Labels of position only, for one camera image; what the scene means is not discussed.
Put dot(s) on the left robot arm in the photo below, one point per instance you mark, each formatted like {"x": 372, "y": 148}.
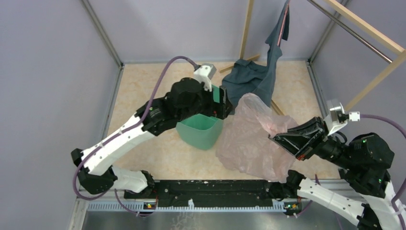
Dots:
{"x": 95, "y": 170}

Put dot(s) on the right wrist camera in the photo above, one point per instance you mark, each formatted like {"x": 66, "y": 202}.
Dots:
{"x": 337, "y": 118}

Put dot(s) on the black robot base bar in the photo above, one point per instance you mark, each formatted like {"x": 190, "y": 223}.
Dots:
{"x": 217, "y": 193}

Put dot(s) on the green plastic trash bin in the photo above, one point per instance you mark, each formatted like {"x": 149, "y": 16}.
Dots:
{"x": 197, "y": 130}

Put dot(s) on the dark blue-grey cloth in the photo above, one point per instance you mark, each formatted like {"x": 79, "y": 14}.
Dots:
{"x": 248, "y": 77}

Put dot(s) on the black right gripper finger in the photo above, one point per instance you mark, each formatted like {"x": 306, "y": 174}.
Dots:
{"x": 292, "y": 144}
{"x": 314, "y": 126}

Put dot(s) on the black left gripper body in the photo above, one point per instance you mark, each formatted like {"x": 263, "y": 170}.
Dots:
{"x": 205, "y": 105}

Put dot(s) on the wooden drying rack frame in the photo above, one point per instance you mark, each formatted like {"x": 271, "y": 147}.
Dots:
{"x": 343, "y": 65}

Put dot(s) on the metal rod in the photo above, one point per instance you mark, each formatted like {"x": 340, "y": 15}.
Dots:
{"x": 351, "y": 32}

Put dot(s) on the white cable duct strip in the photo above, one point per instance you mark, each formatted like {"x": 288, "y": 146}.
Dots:
{"x": 190, "y": 207}

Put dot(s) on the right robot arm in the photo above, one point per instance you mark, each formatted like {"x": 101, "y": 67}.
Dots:
{"x": 363, "y": 164}

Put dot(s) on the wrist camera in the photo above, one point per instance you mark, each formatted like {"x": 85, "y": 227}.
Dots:
{"x": 337, "y": 118}
{"x": 204, "y": 74}

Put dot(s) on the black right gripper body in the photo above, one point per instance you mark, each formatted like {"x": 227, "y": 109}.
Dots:
{"x": 328, "y": 148}

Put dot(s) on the pink translucent trash bag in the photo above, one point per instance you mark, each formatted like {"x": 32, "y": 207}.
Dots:
{"x": 246, "y": 143}

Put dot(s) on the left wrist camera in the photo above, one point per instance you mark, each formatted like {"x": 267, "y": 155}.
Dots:
{"x": 204, "y": 74}

